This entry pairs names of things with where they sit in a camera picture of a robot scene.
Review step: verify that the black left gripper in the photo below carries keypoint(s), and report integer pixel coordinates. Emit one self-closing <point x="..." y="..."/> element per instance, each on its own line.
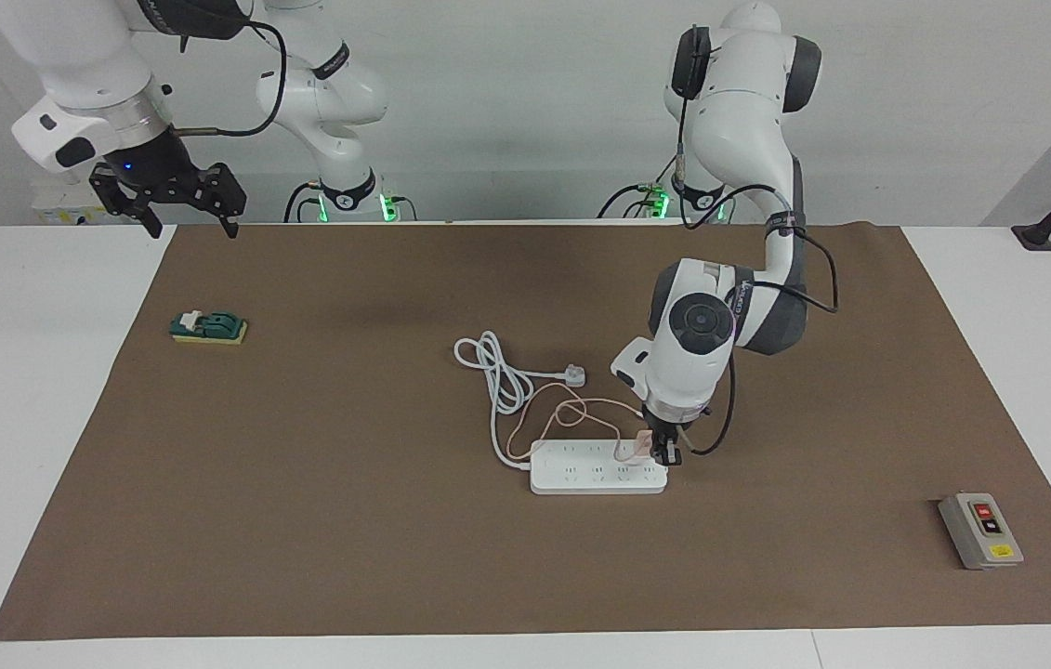
<point x="666" y="426"/>

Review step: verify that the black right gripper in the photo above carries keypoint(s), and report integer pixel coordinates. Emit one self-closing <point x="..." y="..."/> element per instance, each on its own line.
<point x="149" y="172"/>

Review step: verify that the pink charger plug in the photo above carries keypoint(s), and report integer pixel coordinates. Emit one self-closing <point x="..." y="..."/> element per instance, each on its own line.
<point x="640" y="446"/>

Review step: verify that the white power strip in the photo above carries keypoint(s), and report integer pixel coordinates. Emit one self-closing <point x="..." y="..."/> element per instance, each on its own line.
<point x="581" y="476"/>

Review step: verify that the white box with yellow label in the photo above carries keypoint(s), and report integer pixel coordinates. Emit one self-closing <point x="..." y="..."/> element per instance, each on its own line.
<point x="60" y="216"/>

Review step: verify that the brown table mat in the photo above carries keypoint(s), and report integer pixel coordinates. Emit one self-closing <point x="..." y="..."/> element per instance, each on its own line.
<point x="302" y="557"/>

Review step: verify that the green knife switch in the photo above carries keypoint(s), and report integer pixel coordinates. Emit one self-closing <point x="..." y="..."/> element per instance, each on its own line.
<point x="214" y="325"/>

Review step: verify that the grey on-off switch box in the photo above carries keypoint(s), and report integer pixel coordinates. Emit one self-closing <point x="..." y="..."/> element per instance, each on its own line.
<point x="980" y="534"/>

